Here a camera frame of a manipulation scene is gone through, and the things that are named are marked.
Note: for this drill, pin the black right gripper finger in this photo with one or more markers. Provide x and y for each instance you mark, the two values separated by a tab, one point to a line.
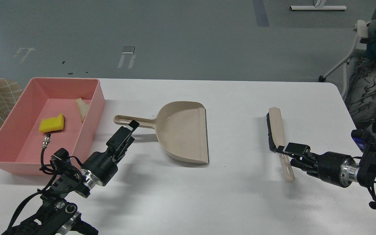
307	165
297	151

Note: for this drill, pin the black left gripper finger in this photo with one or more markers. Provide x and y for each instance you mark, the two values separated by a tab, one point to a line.
133	125
118	142

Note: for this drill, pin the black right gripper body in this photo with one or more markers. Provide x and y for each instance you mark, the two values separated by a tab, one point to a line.
337	169

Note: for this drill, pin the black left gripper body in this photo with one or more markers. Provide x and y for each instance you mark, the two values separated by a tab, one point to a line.
100	167

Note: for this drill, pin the beige hand brush black bristles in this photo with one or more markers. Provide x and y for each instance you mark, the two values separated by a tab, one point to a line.
276	138

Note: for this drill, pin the beige plastic dustpan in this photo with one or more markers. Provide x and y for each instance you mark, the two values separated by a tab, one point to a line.
181	129

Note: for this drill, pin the beige foam strip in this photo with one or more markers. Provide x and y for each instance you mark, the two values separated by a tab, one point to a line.
83	108

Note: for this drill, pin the yellow sponge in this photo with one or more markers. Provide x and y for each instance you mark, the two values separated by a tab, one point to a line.
52	124

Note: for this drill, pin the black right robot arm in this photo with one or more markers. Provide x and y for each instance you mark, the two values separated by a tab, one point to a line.
366	175

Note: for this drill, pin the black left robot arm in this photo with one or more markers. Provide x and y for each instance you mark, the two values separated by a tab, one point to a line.
57	216

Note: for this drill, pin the pink plastic bin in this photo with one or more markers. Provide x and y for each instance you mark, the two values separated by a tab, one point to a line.
20	138

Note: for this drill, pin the white office chair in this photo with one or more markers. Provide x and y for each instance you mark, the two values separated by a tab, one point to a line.
363	33

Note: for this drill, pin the white desk base bar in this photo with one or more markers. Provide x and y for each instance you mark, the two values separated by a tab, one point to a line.
319	8

